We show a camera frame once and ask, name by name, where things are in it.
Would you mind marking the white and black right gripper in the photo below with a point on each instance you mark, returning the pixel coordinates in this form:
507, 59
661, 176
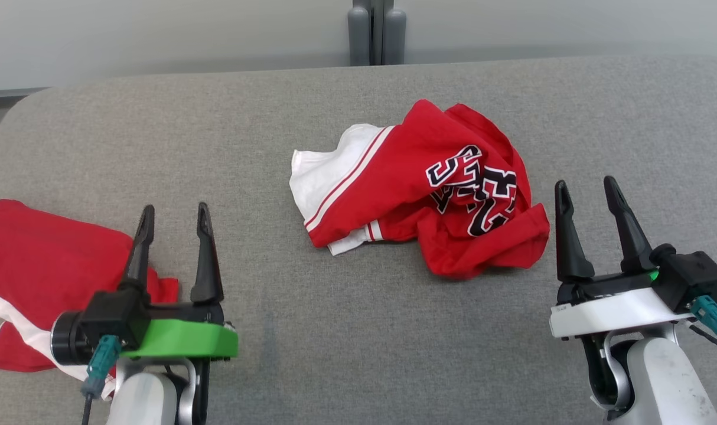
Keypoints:
612, 310

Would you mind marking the red and white jersey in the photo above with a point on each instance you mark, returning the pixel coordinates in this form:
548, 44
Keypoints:
394, 183

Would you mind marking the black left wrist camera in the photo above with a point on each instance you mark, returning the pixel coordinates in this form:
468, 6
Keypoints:
110, 319

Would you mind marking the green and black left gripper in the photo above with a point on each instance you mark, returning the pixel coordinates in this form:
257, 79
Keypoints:
181, 342

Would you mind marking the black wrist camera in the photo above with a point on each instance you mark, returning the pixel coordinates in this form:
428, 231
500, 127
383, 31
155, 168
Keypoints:
110, 319
689, 277

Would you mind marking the grey partition upright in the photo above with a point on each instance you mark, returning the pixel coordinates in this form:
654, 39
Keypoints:
376, 29

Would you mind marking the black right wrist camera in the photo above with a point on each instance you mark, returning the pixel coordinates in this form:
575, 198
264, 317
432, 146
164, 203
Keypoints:
689, 277

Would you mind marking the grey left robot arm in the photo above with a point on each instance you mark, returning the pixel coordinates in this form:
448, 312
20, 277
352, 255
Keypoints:
140, 395

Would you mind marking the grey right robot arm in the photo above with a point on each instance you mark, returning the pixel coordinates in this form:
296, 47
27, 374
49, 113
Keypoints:
665, 378

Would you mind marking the grey cylinder post foot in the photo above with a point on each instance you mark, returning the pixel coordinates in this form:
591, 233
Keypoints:
358, 35
394, 35

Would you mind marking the red and white shorts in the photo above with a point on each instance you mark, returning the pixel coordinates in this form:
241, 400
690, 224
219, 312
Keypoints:
39, 260

